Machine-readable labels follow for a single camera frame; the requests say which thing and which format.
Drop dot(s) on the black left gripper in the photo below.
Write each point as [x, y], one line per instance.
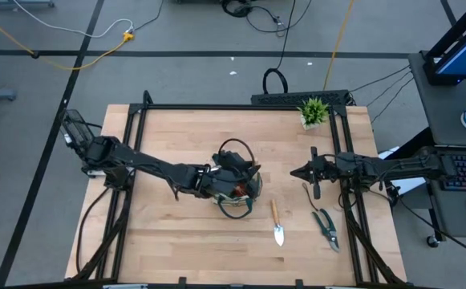
[228, 176]

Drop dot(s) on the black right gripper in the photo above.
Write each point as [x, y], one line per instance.
[329, 168]

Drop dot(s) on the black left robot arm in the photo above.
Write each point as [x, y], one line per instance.
[144, 164]

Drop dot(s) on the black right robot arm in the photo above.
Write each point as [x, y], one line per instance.
[397, 168]

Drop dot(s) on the red garden glove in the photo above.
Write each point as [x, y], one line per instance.
[240, 192]

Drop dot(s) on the beige green canvas gardening bag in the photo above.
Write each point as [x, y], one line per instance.
[232, 202]

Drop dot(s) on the artificial plant in white pot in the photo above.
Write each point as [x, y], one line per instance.
[313, 112]

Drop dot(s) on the black perforated metal box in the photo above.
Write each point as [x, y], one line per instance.
[297, 98]

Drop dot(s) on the white paper sheet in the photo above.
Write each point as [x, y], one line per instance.
[409, 185]

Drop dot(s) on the grey desk cart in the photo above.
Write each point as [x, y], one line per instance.
[441, 120]

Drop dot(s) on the black computer monitor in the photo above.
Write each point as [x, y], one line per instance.
[465, 56]

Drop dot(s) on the black metal table frame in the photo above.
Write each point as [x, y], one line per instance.
[256, 107]

